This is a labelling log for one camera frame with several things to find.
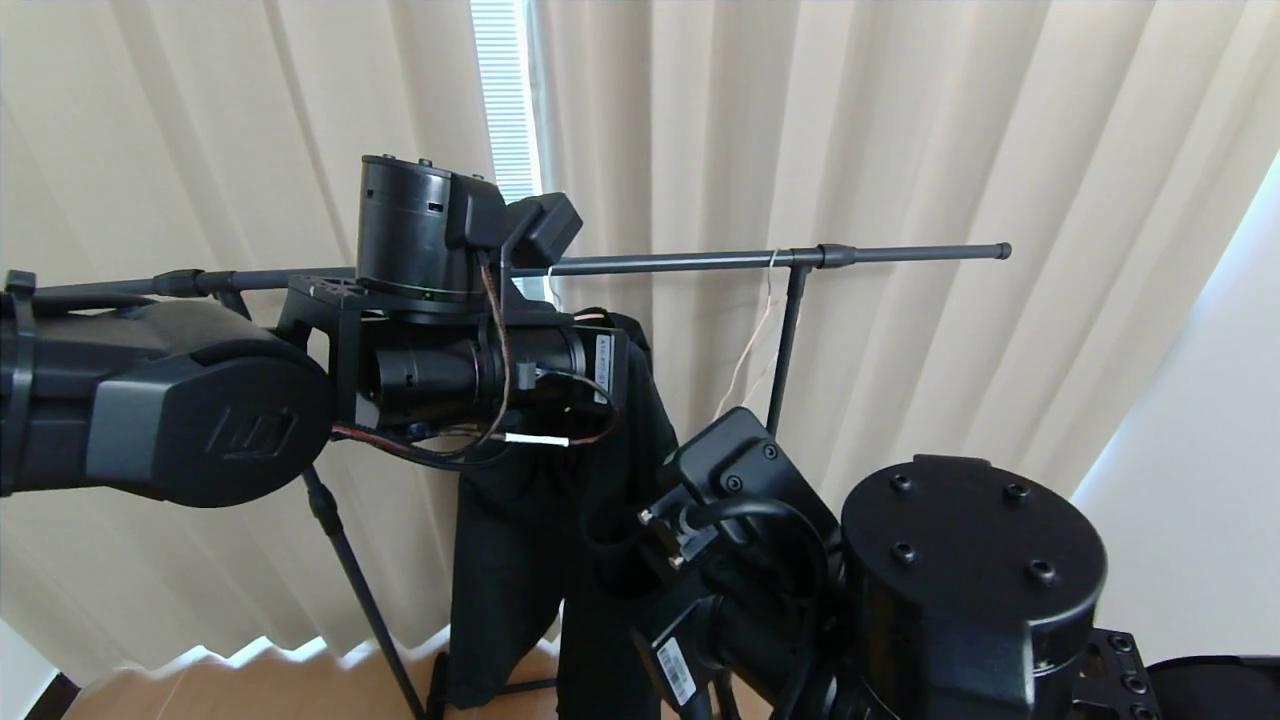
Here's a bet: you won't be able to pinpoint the window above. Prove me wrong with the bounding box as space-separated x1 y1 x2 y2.
468 0 549 303

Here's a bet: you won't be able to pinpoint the black garment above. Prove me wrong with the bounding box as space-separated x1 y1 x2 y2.
557 440 703 720

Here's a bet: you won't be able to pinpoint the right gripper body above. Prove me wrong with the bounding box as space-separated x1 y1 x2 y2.
630 588 838 720

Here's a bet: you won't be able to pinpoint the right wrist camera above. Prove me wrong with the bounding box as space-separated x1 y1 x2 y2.
638 406 843 573

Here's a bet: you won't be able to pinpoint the pink clothes hanger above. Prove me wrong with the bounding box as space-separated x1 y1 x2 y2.
714 249 793 422

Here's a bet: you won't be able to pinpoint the black shorts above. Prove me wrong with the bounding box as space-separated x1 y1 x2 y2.
444 308 683 712

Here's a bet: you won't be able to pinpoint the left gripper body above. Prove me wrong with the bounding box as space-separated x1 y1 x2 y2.
358 326 631 429

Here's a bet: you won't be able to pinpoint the black cable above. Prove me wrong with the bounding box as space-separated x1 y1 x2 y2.
685 497 833 720

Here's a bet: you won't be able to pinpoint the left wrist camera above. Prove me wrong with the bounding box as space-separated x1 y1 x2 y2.
498 191 585 293

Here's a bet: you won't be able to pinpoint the beige curtain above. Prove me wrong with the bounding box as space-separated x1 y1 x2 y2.
525 0 1280 641
0 0 561 686

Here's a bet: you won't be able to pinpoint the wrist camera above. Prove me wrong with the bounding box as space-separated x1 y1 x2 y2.
638 406 843 573
498 191 585 293

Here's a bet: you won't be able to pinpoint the black clothes rack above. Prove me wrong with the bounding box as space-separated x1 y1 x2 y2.
35 242 1013 720

